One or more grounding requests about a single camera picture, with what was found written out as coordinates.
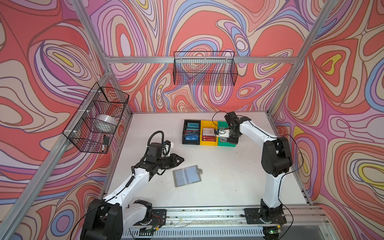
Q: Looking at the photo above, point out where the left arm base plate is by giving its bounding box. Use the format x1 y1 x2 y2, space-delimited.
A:
134 209 167 227

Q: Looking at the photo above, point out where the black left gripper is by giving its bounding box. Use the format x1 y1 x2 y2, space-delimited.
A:
154 153 184 170

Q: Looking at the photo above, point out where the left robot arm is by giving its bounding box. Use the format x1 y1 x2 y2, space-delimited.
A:
80 141 184 240

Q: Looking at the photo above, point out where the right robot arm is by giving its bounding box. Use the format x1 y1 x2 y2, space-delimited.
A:
216 112 293 225

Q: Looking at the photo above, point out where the green plastic bin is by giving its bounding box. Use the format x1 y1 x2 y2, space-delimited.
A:
218 121 236 148

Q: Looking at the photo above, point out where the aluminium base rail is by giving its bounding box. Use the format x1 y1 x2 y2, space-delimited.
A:
119 204 331 240

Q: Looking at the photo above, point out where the yellow plastic bin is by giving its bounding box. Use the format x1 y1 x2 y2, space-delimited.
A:
200 121 218 147

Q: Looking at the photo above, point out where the wire basket on left wall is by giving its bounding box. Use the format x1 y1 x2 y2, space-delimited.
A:
63 83 130 154

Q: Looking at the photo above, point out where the wire basket on back wall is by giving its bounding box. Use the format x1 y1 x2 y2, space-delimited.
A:
173 50 238 86

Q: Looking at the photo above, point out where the red VIP card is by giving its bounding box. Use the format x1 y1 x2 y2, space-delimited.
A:
202 136 216 142

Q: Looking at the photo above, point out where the white roll in basket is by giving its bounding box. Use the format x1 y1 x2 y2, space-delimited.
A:
96 114 118 127

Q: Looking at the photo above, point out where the wire basket on wall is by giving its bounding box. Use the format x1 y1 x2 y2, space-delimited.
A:
63 83 130 154
173 50 238 86

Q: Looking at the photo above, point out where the black plastic bin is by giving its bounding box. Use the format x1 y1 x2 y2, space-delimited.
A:
182 120 201 145

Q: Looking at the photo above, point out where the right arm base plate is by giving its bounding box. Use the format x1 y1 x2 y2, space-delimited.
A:
242 206 287 225

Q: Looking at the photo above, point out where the aluminium frame post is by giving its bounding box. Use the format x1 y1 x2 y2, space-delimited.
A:
267 1 339 117

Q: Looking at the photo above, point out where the grey leather card holder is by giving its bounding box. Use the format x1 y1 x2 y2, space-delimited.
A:
173 165 203 188

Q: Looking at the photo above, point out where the blue VIP card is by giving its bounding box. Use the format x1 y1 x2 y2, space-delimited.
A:
185 134 199 141

